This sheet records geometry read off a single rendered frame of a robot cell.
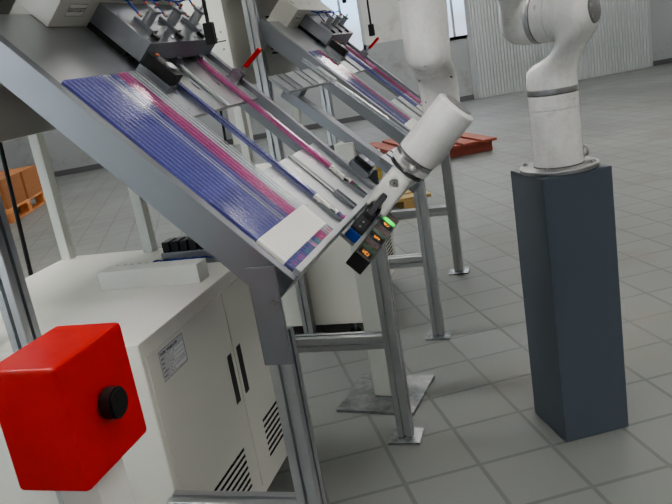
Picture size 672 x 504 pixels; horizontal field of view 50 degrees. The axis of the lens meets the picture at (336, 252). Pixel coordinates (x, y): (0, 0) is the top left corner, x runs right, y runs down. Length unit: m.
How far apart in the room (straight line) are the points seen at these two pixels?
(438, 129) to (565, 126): 0.48
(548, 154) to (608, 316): 0.44
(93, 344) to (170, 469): 0.59
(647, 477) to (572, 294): 0.46
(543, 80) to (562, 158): 0.19
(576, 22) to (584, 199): 0.41
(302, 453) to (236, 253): 0.36
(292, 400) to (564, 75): 1.01
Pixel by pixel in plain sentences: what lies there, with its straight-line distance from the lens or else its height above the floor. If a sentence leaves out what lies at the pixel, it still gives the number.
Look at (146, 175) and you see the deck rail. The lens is 1.25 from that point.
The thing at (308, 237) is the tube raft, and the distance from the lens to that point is 1.35.
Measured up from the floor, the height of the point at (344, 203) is 0.74.
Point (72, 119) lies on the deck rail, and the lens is 1.30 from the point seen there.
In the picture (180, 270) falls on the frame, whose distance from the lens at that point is 1.67.
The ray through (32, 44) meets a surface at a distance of 1.44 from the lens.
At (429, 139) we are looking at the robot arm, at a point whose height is 0.87.
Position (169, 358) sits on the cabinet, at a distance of 1.46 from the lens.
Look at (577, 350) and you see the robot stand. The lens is 1.95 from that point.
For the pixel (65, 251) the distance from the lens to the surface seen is 2.23.
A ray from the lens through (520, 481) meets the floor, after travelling 1.91.
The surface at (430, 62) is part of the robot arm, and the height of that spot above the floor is 1.02.
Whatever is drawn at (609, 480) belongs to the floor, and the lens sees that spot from 1.91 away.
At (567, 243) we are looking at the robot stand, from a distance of 1.85.
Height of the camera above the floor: 1.06
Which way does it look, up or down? 15 degrees down
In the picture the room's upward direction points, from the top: 10 degrees counter-clockwise
